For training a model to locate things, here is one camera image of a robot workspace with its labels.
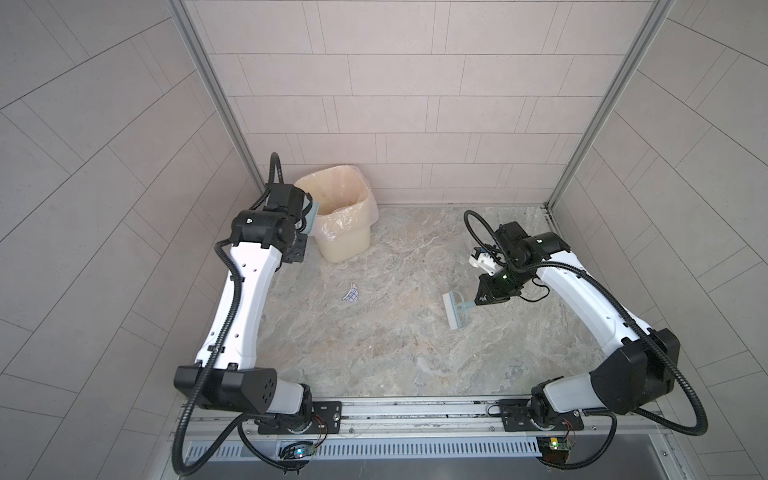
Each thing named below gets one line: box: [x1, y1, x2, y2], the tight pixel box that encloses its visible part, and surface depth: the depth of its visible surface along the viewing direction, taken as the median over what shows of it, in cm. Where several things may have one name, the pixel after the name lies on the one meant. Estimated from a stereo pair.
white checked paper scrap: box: [343, 282, 359, 302], surface depth 93 cm
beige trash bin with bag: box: [294, 165, 379, 263], surface depth 93 cm
